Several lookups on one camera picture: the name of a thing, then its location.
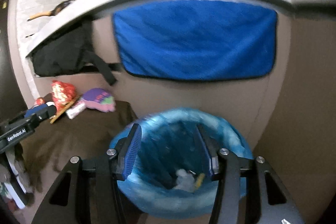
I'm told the red paper cup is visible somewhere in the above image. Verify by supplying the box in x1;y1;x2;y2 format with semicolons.
34;97;46;106

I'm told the yellow snack package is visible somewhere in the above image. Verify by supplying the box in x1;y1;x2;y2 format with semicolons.
50;95;80;124

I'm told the purple eggplant sponge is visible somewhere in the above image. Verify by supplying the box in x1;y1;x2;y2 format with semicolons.
81;88;116;113

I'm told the crumpled trash in bin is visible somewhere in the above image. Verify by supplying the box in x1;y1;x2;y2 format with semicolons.
174;169;206;193

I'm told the blue-lined trash bin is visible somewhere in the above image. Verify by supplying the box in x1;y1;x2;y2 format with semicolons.
118;108;253;219

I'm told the red plastic bag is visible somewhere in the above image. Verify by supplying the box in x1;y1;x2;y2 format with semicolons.
51;80;77;112

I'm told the white tissue pack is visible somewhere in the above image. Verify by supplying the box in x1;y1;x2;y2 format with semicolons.
66;101;86;119

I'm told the black hanging bag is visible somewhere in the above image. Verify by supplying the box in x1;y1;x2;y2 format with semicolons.
30;20;117;86

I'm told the blue hanging cloth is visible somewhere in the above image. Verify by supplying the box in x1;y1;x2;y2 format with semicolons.
112;0;278;82

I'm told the orange-handled utensil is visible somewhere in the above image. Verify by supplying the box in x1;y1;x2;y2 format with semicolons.
27;0;76;22

